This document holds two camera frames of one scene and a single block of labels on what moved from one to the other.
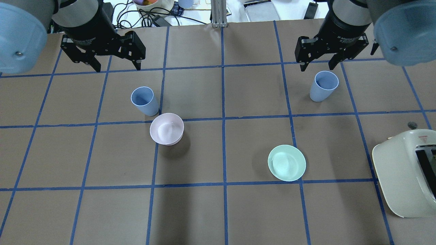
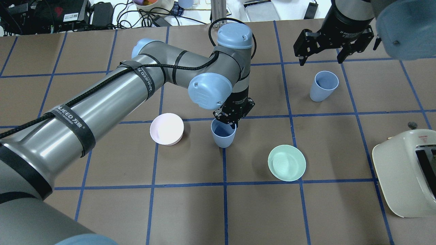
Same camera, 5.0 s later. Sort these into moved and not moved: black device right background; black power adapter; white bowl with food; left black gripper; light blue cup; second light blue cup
Moved: light blue cup; left black gripper
Not moved: black device right background; second light blue cup; white bowl with food; black power adapter
